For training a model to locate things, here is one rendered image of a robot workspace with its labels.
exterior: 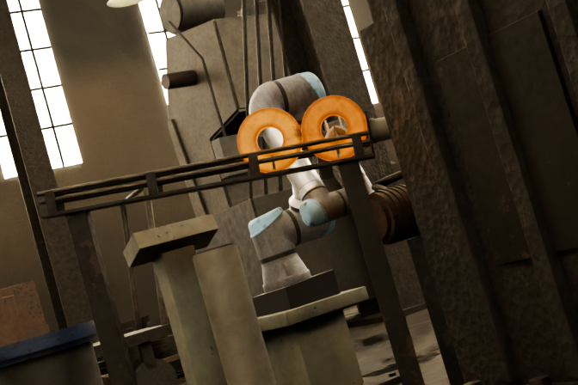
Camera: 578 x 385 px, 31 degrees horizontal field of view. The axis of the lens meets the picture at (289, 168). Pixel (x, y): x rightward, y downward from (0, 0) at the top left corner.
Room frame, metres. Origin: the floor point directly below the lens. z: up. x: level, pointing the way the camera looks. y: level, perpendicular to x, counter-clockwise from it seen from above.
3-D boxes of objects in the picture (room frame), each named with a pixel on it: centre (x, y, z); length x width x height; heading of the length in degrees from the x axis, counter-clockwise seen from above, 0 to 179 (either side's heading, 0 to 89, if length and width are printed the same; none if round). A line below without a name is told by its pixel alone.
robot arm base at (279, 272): (3.21, 0.10, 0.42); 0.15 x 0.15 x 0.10
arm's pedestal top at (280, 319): (3.21, 0.10, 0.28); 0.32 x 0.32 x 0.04; 39
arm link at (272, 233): (3.21, 0.10, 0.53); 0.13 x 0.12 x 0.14; 114
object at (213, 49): (8.37, 0.18, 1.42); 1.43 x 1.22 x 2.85; 37
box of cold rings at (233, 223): (6.28, -0.06, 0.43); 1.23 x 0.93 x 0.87; 120
